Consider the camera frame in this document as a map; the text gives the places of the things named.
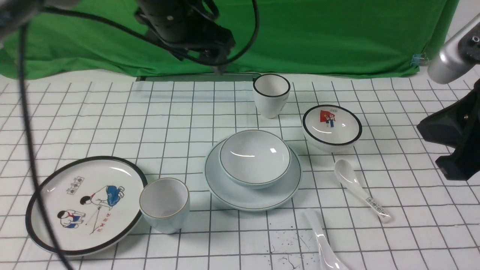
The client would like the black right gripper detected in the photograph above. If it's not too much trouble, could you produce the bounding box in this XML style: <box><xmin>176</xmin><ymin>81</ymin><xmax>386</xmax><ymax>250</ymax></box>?
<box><xmin>417</xmin><ymin>80</ymin><xmax>480</xmax><ymax>181</ymax></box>

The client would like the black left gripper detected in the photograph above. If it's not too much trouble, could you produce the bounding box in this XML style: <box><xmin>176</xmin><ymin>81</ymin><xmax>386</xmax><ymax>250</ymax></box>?
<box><xmin>134</xmin><ymin>0</ymin><xmax>236</xmax><ymax>74</ymax></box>

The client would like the pale blue bowl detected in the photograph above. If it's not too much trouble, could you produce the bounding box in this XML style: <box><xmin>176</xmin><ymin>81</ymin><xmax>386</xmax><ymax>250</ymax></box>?
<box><xmin>218</xmin><ymin>129</ymin><xmax>293</xmax><ymax>189</ymax></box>

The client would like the pale blue cup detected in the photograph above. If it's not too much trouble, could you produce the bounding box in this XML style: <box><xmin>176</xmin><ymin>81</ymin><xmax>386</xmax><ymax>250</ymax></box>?
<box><xmin>139</xmin><ymin>178</ymin><xmax>191</xmax><ymax>234</ymax></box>

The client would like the plain white spoon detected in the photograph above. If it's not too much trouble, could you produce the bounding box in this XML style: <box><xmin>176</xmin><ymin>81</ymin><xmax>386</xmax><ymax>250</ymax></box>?
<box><xmin>303</xmin><ymin>208</ymin><xmax>349</xmax><ymax>270</ymax></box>

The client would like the blue binder clip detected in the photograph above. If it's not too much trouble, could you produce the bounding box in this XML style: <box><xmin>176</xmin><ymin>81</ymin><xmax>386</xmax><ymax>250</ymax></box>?
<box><xmin>410</xmin><ymin>53</ymin><xmax>430</xmax><ymax>67</ymax></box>

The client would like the white black-rimmed cup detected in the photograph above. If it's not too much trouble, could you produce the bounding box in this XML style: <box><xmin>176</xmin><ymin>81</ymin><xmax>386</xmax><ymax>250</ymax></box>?
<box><xmin>253</xmin><ymin>74</ymin><xmax>291</xmax><ymax>119</ymax></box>

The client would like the green backdrop cloth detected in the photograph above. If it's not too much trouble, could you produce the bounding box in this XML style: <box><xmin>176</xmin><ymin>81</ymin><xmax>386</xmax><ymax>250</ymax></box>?
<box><xmin>26</xmin><ymin>0</ymin><xmax>458</xmax><ymax>79</ymax></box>

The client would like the white spoon with label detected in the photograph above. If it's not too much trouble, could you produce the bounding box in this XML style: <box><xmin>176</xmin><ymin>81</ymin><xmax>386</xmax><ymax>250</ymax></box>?
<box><xmin>334</xmin><ymin>159</ymin><xmax>394</xmax><ymax>223</ymax></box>

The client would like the black-rimmed cartoon bowl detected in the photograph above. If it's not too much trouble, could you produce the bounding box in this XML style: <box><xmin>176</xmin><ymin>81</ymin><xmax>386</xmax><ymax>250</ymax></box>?
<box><xmin>302</xmin><ymin>104</ymin><xmax>363</xmax><ymax>153</ymax></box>

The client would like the white grid tablecloth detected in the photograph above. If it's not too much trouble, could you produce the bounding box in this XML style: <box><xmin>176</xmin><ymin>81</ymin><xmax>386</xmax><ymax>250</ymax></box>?
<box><xmin>28</xmin><ymin>72</ymin><xmax>479</xmax><ymax>270</ymax></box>

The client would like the pale blue plate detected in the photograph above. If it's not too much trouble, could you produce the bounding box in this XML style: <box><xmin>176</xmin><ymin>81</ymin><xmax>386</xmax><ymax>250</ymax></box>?
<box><xmin>204</xmin><ymin>137</ymin><xmax>302</xmax><ymax>212</ymax></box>

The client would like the black-rimmed cartoon plate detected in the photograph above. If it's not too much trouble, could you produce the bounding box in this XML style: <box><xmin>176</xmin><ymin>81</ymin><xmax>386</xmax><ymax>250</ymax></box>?
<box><xmin>39</xmin><ymin>156</ymin><xmax>148</xmax><ymax>257</ymax></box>

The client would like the black cable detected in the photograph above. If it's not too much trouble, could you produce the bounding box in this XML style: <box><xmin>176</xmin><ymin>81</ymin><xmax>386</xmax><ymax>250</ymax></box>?
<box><xmin>17</xmin><ymin>0</ymin><xmax>260</xmax><ymax>270</ymax></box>

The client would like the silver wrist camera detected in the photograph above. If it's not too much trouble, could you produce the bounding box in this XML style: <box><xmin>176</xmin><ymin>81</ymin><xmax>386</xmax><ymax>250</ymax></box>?
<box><xmin>427</xmin><ymin>14</ymin><xmax>480</xmax><ymax>84</ymax></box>

